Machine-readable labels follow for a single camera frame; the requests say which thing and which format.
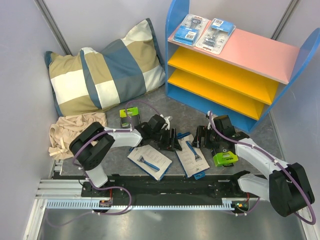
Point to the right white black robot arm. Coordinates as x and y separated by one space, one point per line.
286 186

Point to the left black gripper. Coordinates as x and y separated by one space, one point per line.
171 144

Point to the grey slotted cable duct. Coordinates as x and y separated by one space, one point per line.
96 204

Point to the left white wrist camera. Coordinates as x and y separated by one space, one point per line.
167 124

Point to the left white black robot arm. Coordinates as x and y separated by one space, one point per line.
93 144

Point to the beige crumpled cloth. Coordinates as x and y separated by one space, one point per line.
67 128

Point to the black green razor box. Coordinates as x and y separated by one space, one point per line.
129 117
222 157

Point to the black green razor box left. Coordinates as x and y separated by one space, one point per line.
129 117

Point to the blue Gillette razor blister pack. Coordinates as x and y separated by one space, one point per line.
190 30

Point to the black green razor box right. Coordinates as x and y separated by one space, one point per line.
222 157

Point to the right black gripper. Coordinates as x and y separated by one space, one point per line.
203 131

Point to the aluminium frame rail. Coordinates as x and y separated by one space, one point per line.
50 188

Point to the colourful wooden shelf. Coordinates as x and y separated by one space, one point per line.
244 81

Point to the harry's razor pack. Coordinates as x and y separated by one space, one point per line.
192 160
150 160

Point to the checked blue beige pillow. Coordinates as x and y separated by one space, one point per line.
93 81

